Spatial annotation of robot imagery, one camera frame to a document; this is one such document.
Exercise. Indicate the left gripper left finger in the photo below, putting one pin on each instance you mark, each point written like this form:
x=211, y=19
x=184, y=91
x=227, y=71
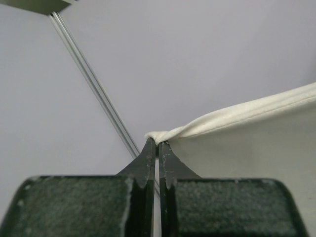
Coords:
x=121, y=205

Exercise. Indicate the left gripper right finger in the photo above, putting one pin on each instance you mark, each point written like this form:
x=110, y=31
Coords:
x=192, y=206

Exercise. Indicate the cream white t shirt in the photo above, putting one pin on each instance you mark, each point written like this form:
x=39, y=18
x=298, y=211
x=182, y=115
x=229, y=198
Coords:
x=271, y=137

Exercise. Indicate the left aluminium corner post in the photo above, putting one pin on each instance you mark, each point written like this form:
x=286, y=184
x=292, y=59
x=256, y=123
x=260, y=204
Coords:
x=93, y=82

